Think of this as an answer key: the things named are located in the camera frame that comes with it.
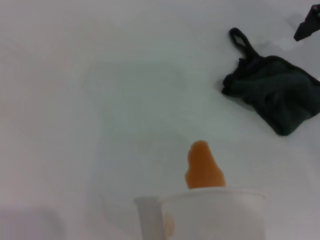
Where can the orange toy piece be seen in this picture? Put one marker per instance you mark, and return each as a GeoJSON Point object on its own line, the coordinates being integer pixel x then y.
{"type": "Point", "coordinates": [203, 167]}

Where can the white paper cup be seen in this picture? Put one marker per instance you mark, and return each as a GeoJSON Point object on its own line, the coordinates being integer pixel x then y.
{"type": "Point", "coordinates": [212, 217]}

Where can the dark blue rag with loop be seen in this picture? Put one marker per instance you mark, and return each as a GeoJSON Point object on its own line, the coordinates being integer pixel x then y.
{"type": "Point", "coordinates": [275, 95]}

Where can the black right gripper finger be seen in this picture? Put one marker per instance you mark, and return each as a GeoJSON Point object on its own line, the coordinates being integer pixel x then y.
{"type": "Point", "coordinates": [308, 23]}

